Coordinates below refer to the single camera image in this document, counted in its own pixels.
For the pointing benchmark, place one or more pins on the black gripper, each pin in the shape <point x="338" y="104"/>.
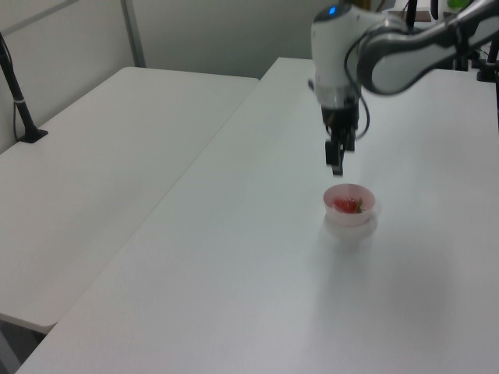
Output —
<point x="340" y="118"/>

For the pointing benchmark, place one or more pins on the red strawberry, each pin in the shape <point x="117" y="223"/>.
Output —
<point x="347" y="205"/>

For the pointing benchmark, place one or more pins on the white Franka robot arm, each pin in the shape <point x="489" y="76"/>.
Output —
<point x="390" y="50"/>

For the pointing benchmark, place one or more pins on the pink plastic bowl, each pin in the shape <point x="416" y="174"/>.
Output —
<point x="349" y="218"/>

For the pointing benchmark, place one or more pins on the brown flat board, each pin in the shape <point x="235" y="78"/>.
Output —
<point x="423" y="16"/>

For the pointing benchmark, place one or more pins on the green round object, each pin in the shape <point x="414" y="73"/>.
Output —
<point x="455" y="3"/>

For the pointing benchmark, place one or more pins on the white side table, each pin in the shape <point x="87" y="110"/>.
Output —
<point x="97" y="175"/>

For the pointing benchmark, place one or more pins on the black clamped camera stand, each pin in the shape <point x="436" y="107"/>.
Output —
<point x="489" y="62"/>

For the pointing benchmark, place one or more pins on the grey metal partition post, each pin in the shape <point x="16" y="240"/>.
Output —
<point x="132" y="33"/>

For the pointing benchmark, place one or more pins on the black camera stand pole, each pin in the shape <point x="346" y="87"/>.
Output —
<point x="17" y="97"/>

